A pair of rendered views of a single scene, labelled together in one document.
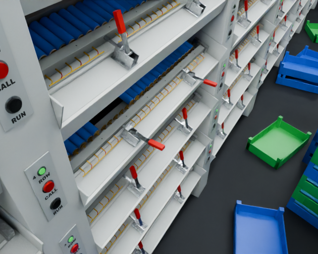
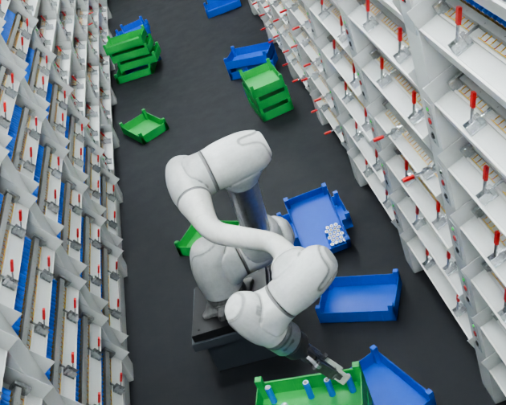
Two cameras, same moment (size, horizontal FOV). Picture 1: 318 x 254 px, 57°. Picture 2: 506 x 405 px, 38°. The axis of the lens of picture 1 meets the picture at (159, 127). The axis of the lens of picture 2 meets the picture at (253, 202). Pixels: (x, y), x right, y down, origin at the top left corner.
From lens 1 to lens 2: 2.49 m
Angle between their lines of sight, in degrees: 100
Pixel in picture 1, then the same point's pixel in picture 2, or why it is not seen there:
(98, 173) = (385, 120)
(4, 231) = not seen: hidden behind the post
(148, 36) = (400, 92)
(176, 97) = (417, 163)
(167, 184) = (442, 253)
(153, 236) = (438, 277)
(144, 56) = (385, 92)
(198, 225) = (447, 362)
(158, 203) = (430, 243)
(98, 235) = (393, 161)
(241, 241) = (399, 386)
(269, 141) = not seen: outside the picture
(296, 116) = not seen: outside the picture
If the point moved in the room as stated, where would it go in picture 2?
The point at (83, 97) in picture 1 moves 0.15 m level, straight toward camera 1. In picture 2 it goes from (371, 71) to (330, 74)
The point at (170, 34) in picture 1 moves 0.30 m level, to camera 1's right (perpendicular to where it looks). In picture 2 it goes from (398, 104) to (331, 160)
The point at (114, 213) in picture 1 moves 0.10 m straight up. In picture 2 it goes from (401, 169) to (395, 145)
